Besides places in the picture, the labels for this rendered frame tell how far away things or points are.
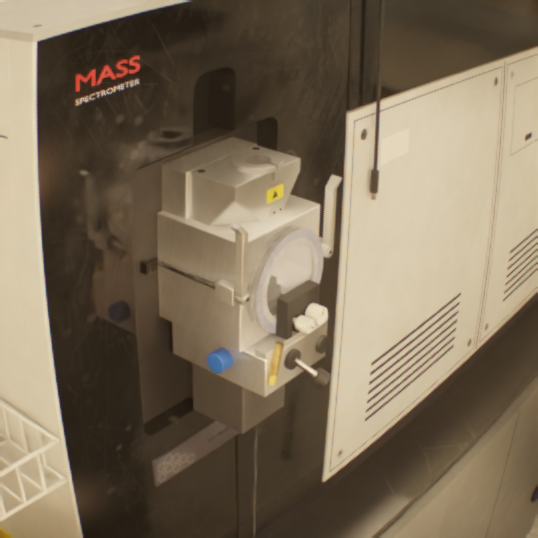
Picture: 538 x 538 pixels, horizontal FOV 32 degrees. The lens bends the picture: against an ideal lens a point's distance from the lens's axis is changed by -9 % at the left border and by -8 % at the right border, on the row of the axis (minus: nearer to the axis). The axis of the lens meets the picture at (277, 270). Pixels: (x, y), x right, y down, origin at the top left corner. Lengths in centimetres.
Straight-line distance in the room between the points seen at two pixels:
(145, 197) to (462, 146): 55
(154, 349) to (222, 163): 18
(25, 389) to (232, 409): 19
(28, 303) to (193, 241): 15
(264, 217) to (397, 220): 36
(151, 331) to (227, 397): 9
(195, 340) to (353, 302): 30
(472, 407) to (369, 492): 27
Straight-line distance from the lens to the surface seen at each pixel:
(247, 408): 87
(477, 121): 127
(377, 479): 134
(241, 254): 75
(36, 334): 76
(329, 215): 83
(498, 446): 159
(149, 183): 80
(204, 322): 82
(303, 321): 80
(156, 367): 88
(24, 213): 71
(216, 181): 77
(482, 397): 153
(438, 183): 120
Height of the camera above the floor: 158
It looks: 27 degrees down
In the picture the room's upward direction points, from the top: 2 degrees clockwise
